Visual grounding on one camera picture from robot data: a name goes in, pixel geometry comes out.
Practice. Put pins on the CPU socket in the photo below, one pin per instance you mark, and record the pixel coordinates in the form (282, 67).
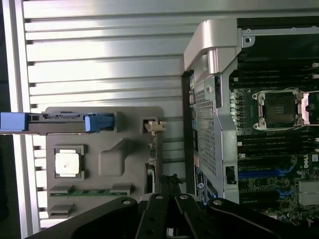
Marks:
(279, 109)

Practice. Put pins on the hard disk with blue caddy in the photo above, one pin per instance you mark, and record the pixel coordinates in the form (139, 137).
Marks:
(57, 124)

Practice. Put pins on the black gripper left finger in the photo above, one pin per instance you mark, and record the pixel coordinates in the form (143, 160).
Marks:
(99, 219)

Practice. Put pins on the black PC case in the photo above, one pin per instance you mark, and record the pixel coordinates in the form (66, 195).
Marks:
(209, 124)

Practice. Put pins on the grey parts rack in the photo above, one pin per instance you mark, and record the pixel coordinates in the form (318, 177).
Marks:
(112, 139)

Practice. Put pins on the black expansion slot blue latch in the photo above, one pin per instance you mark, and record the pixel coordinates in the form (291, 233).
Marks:
(284, 193)

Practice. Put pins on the blue PCIe expansion slot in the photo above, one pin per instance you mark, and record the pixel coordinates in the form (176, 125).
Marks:
(259, 175)

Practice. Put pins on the silver CPU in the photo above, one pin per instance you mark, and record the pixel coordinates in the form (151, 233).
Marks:
(67, 161)

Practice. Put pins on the metal CPU socket cover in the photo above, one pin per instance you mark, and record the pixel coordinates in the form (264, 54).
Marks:
(311, 107)

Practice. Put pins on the green motherboard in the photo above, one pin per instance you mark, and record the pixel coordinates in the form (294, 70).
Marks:
(261, 184)

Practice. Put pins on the green RAM stick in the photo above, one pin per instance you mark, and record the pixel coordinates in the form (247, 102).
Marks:
(94, 192)

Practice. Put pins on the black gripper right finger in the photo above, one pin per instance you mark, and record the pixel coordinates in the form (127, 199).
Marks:
(249, 219)

